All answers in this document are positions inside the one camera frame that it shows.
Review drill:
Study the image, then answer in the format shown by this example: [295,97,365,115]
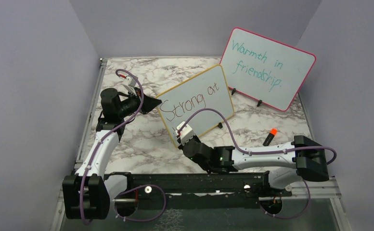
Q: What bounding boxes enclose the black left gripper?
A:
[117,87,161,117]

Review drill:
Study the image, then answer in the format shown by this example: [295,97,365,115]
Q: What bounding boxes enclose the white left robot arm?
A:
[62,88,162,221]

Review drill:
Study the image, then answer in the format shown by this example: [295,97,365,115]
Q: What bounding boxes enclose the aluminium table frame rail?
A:
[49,58,108,231]

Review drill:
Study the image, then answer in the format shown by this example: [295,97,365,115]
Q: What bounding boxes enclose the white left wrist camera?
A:
[122,76,137,95]

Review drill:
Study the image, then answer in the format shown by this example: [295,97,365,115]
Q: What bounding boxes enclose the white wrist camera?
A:
[174,121,195,145]
[122,76,137,95]

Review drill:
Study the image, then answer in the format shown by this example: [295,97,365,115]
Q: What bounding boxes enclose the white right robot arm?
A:
[177,135,329,196]

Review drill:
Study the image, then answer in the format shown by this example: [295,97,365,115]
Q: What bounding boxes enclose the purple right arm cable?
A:
[176,108,337,220]

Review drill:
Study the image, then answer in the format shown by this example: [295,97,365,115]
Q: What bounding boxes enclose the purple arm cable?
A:
[79,69,167,226]
[176,108,337,220]

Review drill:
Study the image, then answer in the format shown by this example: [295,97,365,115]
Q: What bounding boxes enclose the black orange highlighter marker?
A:
[263,128,278,146]

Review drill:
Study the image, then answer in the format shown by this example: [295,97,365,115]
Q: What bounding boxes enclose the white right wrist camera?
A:
[174,121,195,145]

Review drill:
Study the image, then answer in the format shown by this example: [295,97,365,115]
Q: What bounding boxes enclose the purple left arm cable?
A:
[79,69,167,226]

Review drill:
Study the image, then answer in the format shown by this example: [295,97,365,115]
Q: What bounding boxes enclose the yellow framed whiteboard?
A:
[156,64,235,146]

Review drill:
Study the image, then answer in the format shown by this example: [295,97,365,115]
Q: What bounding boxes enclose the pink framed whiteboard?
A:
[219,27,316,112]

